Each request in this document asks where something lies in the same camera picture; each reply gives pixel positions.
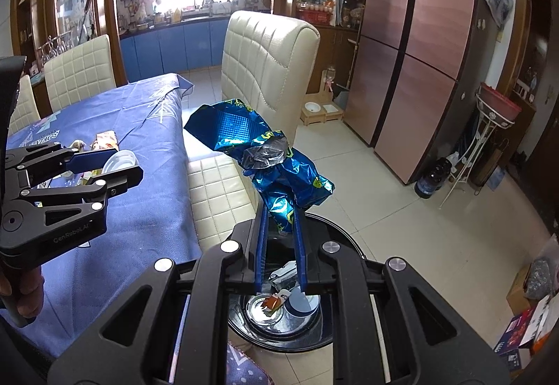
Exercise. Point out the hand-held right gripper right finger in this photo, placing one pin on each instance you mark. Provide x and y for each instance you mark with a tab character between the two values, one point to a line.
299	254

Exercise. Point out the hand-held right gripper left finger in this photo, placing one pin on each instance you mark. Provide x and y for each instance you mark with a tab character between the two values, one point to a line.
261	254

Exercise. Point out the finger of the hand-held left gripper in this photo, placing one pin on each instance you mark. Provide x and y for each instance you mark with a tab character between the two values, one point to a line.
122	177
96	160

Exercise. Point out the red yellow foil wrapper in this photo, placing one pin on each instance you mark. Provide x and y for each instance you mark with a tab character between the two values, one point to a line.
105	141

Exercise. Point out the orange white wrapper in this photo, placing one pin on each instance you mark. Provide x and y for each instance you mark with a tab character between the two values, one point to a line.
273	303

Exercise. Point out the black round trash can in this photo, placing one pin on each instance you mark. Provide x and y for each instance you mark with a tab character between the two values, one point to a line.
284	334

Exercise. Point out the blue foil wrapper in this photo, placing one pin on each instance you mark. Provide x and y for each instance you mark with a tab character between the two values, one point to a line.
236	127

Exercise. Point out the person's left hand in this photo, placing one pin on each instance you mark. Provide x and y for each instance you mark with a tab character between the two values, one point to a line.
28	289

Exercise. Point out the clear plastic cup lid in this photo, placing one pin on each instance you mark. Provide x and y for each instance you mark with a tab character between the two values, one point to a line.
122	158

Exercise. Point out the cream wrapper with cup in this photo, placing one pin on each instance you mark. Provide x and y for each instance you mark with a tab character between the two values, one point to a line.
76	144

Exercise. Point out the blue printed tablecloth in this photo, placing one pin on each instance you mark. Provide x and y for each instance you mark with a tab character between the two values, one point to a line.
131	214

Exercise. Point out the cream quilted dining chair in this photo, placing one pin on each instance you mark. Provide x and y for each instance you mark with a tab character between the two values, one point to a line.
78	70
26	105
262	70

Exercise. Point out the row of hanging wine glasses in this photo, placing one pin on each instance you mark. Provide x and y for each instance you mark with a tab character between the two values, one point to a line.
56	46

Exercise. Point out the blue kitchen cabinets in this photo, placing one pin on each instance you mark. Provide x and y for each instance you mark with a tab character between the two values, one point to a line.
174	44

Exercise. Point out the wooden pet feeder stand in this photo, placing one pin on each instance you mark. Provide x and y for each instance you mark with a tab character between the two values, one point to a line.
323	114

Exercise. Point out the white pet bowl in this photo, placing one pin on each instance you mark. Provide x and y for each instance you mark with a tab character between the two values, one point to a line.
311	107

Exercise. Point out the dark plastic jug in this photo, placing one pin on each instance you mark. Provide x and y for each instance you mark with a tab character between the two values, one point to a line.
430	184
445	166

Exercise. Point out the pet water bottle dispenser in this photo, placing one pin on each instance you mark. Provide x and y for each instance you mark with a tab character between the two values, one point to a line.
329	79

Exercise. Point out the wooden glass display cabinet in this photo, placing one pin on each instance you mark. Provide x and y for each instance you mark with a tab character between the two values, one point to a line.
314	53

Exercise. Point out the pale blue bag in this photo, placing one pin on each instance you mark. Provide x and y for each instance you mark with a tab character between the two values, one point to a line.
495	180

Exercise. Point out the purple printed box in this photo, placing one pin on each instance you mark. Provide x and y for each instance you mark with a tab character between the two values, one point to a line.
515	337

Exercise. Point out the red egg basket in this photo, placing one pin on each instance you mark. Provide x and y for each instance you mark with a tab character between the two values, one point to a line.
312	18

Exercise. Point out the white metal plant stand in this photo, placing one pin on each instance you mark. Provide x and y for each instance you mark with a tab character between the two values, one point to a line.
492	115

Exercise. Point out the clear bag with dark contents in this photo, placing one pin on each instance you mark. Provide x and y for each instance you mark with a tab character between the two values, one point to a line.
539	280

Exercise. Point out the copper pink refrigerator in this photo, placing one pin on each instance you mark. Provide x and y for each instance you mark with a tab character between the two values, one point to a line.
415	39

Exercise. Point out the red plastic basin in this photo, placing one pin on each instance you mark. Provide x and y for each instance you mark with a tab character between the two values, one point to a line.
498	103

